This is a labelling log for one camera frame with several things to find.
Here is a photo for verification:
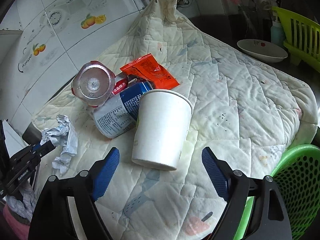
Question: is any lime green dish rack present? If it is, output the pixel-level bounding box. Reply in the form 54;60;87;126
272;7;319;71

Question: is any orange snack wrapper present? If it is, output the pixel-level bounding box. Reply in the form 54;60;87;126
120;53;180;90

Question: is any left gloved hand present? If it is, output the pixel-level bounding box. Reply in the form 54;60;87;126
6;181;37;221

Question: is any blue white drink can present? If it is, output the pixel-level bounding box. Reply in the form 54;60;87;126
93;81;153;139

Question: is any green mesh trash basket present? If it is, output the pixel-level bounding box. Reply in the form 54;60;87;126
233;143;320;240

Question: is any white paper cup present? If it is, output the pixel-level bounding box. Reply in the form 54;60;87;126
132;89;193;171

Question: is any red yellow drink bottle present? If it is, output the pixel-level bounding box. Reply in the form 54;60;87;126
71;61;116;108

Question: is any cream quilted cloth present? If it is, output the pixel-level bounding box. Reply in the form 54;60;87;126
31;0;318;239

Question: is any white paper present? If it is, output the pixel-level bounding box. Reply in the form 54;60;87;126
40;114;78;175

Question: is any white ceramic bowl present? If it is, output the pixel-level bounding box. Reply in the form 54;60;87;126
237;39;288;63

